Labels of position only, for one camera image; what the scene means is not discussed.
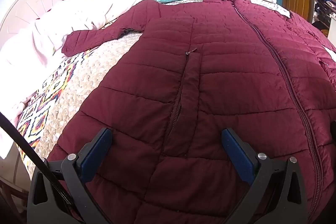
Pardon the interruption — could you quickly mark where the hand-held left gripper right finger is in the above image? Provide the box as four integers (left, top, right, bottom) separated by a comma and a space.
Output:
221, 128, 308, 224

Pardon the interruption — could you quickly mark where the cluttered clothes rack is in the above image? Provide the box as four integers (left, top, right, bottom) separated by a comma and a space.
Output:
312, 0, 336, 39

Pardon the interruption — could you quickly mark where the maroon puffer jacket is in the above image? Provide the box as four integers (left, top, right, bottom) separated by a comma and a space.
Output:
62, 0, 336, 224

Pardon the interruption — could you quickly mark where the white duvet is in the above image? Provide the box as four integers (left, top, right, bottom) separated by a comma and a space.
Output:
0, 0, 137, 159

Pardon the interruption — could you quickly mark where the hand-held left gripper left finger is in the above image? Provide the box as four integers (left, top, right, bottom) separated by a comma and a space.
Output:
27, 127, 113, 224

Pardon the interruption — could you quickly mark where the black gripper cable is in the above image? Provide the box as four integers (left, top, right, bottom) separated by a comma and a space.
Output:
0, 112, 75, 214

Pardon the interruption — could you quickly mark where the patterned beige bed blanket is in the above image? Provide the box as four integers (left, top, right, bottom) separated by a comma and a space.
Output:
16, 0, 292, 172

